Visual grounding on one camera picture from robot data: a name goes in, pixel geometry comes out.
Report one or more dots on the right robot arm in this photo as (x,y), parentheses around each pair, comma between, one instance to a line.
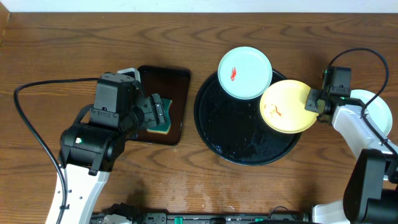
(365,200)

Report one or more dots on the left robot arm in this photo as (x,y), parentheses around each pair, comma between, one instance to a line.
(89,150)

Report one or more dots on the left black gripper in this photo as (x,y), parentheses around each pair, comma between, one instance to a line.
(155,109)

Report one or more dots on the green scouring sponge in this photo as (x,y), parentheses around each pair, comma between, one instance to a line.
(165,127)

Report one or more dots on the light blue plate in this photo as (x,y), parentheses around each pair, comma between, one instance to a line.
(244,73)
(378,110)

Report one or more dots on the black rectangular tray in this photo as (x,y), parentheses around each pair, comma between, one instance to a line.
(171,84)

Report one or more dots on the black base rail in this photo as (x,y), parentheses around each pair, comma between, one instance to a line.
(123,213)

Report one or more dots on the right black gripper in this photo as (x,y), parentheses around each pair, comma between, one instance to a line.
(310,104)

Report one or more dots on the yellow plate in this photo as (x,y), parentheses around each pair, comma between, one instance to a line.
(282,107)

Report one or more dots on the round black tray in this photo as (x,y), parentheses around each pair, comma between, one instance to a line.
(235,130)

